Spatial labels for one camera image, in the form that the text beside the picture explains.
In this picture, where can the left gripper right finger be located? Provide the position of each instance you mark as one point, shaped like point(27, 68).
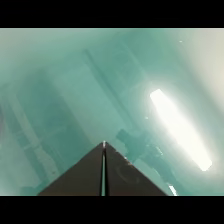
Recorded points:
point(128, 178)

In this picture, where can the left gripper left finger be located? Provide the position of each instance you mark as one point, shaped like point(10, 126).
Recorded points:
point(83, 178)

